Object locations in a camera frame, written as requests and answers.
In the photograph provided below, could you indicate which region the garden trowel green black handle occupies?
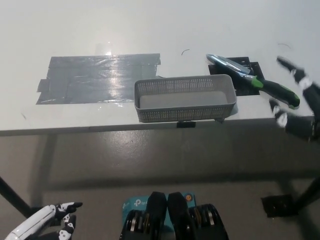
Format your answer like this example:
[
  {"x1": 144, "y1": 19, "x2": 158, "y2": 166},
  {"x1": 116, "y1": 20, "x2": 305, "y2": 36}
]
[{"x1": 205, "y1": 53, "x2": 301, "y2": 110}]

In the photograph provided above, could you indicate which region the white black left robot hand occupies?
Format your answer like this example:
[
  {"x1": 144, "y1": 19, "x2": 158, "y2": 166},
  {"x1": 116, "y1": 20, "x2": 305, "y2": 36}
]
[{"x1": 4, "y1": 201, "x2": 83, "y2": 240}]

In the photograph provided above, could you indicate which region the black tape patch on table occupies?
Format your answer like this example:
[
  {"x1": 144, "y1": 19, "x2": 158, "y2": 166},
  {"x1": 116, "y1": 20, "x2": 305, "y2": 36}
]
[{"x1": 208, "y1": 56, "x2": 266, "y2": 97}]

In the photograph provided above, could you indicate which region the grey perforated plastic basket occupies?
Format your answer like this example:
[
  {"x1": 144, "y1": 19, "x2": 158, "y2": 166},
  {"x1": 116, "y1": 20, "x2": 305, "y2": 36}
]
[{"x1": 133, "y1": 74, "x2": 238, "y2": 124}]

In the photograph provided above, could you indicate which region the grey duct tape patch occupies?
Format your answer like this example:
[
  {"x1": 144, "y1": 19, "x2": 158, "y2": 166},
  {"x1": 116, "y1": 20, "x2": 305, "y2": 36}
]
[{"x1": 35, "y1": 52, "x2": 167, "y2": 105}]

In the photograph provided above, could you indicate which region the black table leg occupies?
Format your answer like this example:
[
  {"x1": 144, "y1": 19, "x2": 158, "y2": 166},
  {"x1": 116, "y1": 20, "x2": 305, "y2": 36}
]
[
  {"x1": 0, "y1": 176, "x2": 35, "y2": 218},
  {"x1": 294, "y1": 173, "x2": 320, "y2": 213}
]

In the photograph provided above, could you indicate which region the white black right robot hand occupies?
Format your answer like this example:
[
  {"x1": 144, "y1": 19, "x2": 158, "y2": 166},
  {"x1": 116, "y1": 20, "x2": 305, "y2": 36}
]
[{"x1": 268, "y1": 55, "x2": 320, "y2": 141}]

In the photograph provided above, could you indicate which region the teal tp-link box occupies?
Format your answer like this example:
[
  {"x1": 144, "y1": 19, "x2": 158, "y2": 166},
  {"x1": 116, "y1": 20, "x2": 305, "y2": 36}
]
[{"x1": 121, "y1": 192, "x2": 197, "y2": 226}]

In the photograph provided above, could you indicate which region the small black tape strip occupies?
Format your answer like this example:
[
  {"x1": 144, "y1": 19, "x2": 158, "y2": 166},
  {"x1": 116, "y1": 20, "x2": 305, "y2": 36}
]
[{"x1": 176, "y1": 121, "x2": 196, "y2": 129}]

